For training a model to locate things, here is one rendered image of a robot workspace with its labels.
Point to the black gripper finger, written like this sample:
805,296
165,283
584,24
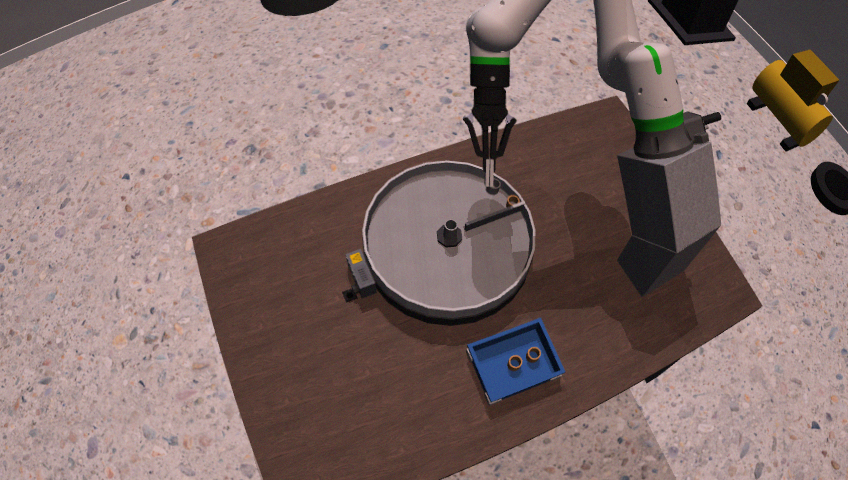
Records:
510,122
485,142

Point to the blue rectangular tray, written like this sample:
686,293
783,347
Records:
494,352

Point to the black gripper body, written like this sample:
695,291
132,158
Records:
490,102

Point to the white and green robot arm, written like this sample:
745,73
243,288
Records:
646,71

